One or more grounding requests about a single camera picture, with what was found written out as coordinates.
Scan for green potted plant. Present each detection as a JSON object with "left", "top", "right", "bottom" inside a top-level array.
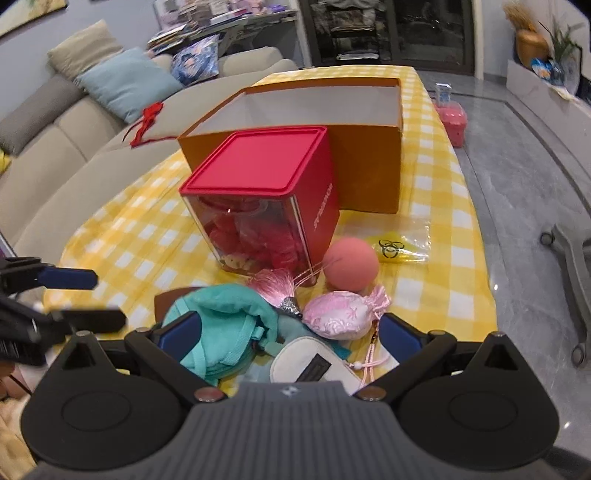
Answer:
[{"left": 539, "top": 17, "right": 581, "bottom": 63}]

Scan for pile of pink trinkets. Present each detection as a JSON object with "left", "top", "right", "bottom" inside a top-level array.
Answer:
[{"left": 152, "top": 0, "right": 296, "bottom": 28}]

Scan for teal fabric pouch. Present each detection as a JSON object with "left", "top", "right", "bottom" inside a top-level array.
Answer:
[{"left": 163, "top": 283, "right": 288, "bottom": 387}]

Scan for pink silk pouch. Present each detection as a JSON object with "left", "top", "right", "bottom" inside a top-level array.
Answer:
[{"left": 302, "top": 285, "right": 399, "bottom": 385}]

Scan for white eye mask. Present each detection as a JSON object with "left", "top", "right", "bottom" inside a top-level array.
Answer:
[{"left": 269, "top": 335, "right": 366, "bottom": 398}]

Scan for yellow plastic bag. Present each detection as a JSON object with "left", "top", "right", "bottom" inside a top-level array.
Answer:
[{"left": 371, "top": 223, "right": 433, "bottom": 264}]

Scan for printed blue pillow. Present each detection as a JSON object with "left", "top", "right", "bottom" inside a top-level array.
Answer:
[{"left": 169, "top": 34, "right": 221, "bottom": 86}]

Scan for beige cushion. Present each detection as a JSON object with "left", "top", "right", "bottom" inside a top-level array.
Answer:
[{"left": 47, "top": 20, "right": 123, "bottom": 77}]

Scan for light blue cushion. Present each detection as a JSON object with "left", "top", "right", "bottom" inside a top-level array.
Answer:
[{"left": 76, "top": 47, "right": 186, "bottom": 125}]

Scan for blue snack packets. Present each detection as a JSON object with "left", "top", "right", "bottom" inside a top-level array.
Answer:
[{"left": 531, "top": 59, "right": 565, "bottom": 84}]

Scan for grey cushion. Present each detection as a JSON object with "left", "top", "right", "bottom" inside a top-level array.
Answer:
[{"left": 0, "top": 74, "right": 89, "bottom": 156}]

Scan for red ribbon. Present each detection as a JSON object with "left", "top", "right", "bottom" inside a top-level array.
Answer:
[{"left": 130, "top": 101, "right": 179, "bottom": 149}]

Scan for yellow checked tablecloth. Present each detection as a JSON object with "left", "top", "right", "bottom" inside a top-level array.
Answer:
[{"left": 55, "top": 65, "right": 500, "bottom": 398}]

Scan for black shelf cart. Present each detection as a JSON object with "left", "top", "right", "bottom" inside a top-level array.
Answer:
[{"left": 313, "top": 0, "right": 385, "bottom": 62}]

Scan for white television cabinet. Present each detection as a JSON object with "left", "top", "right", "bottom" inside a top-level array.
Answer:
[{"left": 505, "top": 58, "right": 591, "bottom": 121}]

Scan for red lidded clear container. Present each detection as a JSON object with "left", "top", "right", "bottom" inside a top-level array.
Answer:
[{"left": 178, "top": 125, "right": 341, "bottom": 277}]

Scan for pink tassel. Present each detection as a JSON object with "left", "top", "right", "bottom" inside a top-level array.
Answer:
[{"left": 246, "top": 267, "right": 319, "bottom": 320}]

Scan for gold vase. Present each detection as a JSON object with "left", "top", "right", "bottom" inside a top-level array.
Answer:
[{"left": 516, "top": 30, "right": 550, "bottom": 70}]

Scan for orange cardboard box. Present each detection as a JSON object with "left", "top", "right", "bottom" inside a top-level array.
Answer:
[{"left": 178, "top": 77, "right": 405, "bottom": 214}]

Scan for framed wall picture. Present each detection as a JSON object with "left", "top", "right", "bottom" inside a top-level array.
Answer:
[{"left": 0, "top": 0, "right": 70, "bottom": 38}]

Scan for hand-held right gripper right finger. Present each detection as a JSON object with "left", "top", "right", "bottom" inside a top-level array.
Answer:
[{"left": 355, "top": 313, "right": 530, "bottom": 408}]

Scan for dried flower bunch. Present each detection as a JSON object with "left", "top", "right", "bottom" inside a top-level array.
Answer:
[{"left": 503, "top": 1, "right": 532, "bottom": 34}]

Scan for brown leather piece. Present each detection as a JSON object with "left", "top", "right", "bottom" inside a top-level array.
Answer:
[{"left": 153, "top": 288, "right": 205, "bottom": 320}]

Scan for glass sliding door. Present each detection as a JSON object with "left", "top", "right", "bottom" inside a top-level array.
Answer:
[{"left": 298, "top": 0, "right": 477, "bottom": 78}]

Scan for beige sofa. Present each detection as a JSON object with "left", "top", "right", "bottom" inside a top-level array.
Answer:
[{"left": 0, "top": 58, "right": 299, "bottom": 253}]

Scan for coral sponge ball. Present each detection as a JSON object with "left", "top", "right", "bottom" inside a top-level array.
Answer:
[{"left": 322, "top": 237, "right": 380, "bottom": 294}]

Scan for grey chair base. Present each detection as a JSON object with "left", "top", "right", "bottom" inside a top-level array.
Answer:
[{"left": 540, "top": 222, "right": 591, "bottom": 366}]

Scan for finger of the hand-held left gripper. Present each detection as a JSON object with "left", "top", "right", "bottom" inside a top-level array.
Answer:
[
  {"left": 0, "top": 257, "right": 99, "bottom": 296},
  {"left": 48, "top": 308, "right": 128, "bottom": 334}
]

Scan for cluttered grey desk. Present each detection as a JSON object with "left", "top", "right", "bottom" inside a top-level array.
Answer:
[{"left": 147, "top": 9, "right": 299, "bottom": 52}]

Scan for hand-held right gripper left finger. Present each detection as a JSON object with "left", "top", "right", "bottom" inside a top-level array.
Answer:
[{"left": 46, "top": 311, "right": 228, "bottom": 403}]

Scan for pink plastic basket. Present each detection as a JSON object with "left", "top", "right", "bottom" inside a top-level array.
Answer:
[{"left": 433, "top": 102, "right": 468, "bottom": 148}]

